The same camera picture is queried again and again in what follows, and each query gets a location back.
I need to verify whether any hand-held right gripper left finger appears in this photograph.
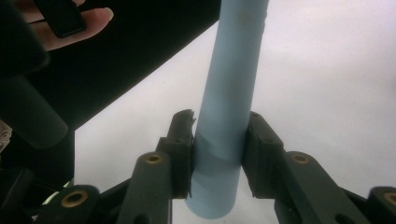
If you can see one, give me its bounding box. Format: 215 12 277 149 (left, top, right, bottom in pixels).
156 109 196 200

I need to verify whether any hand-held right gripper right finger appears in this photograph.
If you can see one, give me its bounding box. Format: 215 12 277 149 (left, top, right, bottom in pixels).
242 111 286 199

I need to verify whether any blue hairbrush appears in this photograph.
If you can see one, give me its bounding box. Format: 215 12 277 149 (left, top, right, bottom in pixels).
185 0 270 219

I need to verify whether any white board sheet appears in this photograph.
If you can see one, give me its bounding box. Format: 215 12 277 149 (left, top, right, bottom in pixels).
74 0 396 224

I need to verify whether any black curtain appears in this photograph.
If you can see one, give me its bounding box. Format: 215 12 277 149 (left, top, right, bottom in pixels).
31 0 222 188

